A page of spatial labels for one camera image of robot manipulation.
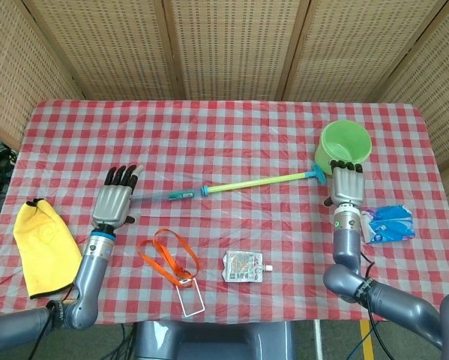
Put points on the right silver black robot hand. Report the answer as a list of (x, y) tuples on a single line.
[(348, 185)]

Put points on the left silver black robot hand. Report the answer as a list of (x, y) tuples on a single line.
[(111, 204)]

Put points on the green and blue water pump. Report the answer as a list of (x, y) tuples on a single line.
[(246, 185)]

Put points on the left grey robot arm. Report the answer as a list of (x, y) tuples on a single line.
[(91, 270)]

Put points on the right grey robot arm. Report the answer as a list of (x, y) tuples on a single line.
[(346, 243)]

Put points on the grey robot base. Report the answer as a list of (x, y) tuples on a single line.
[(209, 341)]

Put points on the green plastic bucket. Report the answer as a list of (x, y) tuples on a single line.
[(344, 142)]

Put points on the blue tissue pack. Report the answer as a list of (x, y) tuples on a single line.
[(393, 225)]

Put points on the yellow cloth mitt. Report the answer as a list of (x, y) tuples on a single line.
[(44, 243)]

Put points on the red white checkered tablecloth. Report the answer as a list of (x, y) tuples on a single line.
[(224, 142)]

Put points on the white spouted drink pouch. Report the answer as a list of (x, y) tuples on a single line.
[(243, 266)]

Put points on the white table leg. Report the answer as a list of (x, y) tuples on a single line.
[(318, 341)]

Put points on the woven bamboo folding screen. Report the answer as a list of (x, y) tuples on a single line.
[(231, 48)]

